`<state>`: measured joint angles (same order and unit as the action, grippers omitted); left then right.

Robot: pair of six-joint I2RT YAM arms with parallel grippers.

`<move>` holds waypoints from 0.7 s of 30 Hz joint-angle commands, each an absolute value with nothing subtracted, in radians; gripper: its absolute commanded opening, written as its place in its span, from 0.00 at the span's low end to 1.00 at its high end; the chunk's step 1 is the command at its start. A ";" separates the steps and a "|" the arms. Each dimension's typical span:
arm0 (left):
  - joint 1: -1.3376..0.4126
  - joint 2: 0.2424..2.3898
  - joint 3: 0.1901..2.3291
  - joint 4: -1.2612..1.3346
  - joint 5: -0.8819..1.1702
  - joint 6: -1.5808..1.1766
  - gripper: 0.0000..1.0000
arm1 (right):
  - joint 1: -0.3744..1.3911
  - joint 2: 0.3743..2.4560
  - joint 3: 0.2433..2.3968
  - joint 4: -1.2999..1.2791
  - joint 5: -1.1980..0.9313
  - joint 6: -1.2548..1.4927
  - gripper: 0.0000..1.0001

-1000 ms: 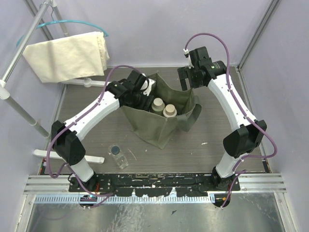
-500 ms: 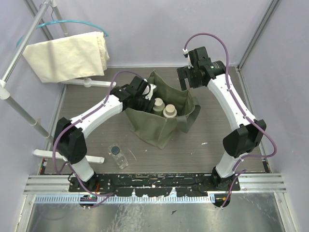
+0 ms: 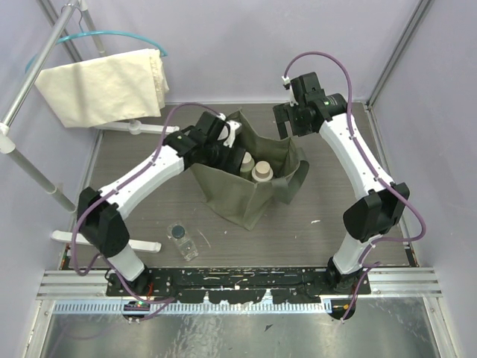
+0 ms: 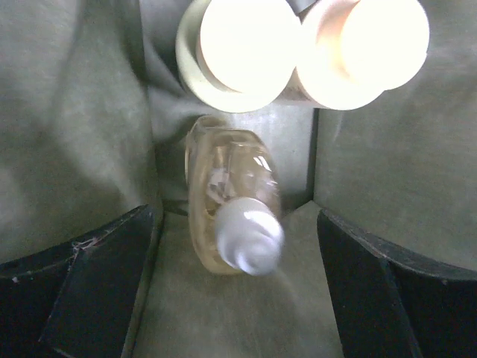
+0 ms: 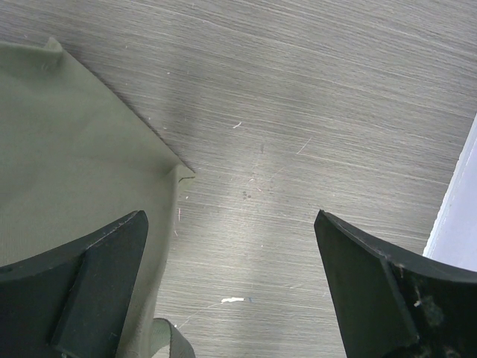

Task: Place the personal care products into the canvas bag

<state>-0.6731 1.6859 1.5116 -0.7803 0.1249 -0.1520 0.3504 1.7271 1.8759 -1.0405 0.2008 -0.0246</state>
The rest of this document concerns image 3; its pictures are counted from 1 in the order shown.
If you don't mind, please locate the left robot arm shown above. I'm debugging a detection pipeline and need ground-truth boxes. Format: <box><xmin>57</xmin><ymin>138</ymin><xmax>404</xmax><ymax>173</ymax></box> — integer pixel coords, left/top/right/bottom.
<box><xmin>76</xmin><ymin>112</ymin><xmax>246</xmax><ymax>295</ymax></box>

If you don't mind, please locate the cream bottle with beige cap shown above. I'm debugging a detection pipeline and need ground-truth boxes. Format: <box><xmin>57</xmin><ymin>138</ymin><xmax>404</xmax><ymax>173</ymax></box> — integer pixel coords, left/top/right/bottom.
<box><xmin>251</xmin><ymin>160</ymin><xmax>274</xmax><ymax>183</ymax></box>

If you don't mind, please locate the white metal clothes rack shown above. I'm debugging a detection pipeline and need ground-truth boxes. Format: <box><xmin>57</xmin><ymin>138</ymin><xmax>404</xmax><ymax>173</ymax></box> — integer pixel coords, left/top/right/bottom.
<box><xmin>0</xmin><ymin>0</ymin><xmax>180</xmax><ymax>254</ymax></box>

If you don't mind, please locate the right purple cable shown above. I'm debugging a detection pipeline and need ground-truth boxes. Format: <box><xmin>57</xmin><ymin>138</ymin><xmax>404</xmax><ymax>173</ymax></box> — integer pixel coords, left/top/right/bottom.
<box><xmin>282</xmin><ymin>51</ymin><xmax>426</xmax><ymax>322</ymax></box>

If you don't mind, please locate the green bottle with beige cap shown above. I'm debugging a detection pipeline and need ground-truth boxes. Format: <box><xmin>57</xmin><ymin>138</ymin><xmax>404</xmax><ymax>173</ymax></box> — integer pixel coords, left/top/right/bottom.
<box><xmin>239</xmin><ymin>151</ymin><xmax>255</xmax><ymax>181</ymax></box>

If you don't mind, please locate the teal clothes hanger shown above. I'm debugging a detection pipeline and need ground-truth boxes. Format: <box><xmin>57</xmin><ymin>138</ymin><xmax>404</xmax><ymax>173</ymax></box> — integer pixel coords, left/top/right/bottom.
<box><xmin>25</xmin><ymin>31</ymin><xmax>168</xmax><ymax>74</ymax></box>

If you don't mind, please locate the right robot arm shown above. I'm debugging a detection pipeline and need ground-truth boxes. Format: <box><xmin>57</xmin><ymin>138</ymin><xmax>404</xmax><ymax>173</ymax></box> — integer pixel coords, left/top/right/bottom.
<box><xmin>273</xmin><ymin>72</ymin><xmax>410</xmax><ymax>294</ymax></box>

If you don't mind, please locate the olive green canvas bag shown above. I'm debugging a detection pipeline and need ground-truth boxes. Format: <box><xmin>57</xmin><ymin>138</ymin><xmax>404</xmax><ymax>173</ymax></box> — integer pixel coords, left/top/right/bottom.
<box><xmin>191</xmin><ymin>110</ymin><xmax>309</xmax><ymax>230</ymax></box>

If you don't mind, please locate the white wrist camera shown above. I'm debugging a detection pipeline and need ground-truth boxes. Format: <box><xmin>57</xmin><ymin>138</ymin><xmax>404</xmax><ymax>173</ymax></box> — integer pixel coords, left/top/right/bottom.
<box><xmin>282</xmin><ymin>75</ymin><xmax>298</xmax><ymax>107</ymax></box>
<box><xmin>218</xmin><ymin>113</ymin><xmax>242</xmax><ymax>148</ymax></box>

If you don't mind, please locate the purple cable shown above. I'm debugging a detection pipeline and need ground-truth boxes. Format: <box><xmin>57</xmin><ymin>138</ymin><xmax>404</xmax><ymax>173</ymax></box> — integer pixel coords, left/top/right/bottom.
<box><xmin>71</xmin><ymin>102</ymin><xmax>227</xmax><ymax>321</ymax></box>
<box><xmin>282</xmin><ymin>51</ymin><xmax>426</xmax><ymax>322</ymax></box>

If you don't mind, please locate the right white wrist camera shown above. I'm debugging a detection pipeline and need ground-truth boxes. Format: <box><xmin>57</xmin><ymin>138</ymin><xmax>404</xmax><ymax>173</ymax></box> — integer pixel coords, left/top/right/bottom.
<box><xmin>282</xmin><ymin>75</ymin><xmax>298</xmax><ymax>107</ymax></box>

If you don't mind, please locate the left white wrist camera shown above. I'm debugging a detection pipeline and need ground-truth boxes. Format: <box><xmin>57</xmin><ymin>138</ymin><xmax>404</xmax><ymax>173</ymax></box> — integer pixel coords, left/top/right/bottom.
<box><xmin>218</xmin><ymin>113</ymin><xmax>242</xmax><ymax>148</ymax></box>

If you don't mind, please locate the cream canvas cloth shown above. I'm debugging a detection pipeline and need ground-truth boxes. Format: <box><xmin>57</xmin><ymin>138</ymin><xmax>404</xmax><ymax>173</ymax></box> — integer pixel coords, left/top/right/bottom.
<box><xmin>34</xmin><ymin>48</ymin><xmax>169</xmax><ymax>128</ymax></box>

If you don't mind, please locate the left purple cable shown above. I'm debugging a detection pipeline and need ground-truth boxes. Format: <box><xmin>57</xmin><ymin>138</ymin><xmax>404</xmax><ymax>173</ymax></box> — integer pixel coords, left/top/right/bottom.
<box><xmin>71</xmin><ymin>102</ymin><xmax>227</xmax><ymax>321</ymax></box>

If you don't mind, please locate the clear bottle with dark cap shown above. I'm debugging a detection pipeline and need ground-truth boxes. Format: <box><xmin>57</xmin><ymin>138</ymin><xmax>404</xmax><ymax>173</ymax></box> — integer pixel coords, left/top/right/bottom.
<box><xmin>167</xmin><ymin>222</ymin><xmax>198</xmax><ymax>261</ymax></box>

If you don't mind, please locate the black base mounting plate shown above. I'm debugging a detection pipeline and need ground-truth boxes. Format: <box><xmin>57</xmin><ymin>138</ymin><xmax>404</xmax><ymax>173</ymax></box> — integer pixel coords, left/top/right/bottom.
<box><xmin>106</xmin><ymin>266</ymin><xmax>370</xmax><ymax>305</ymax></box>

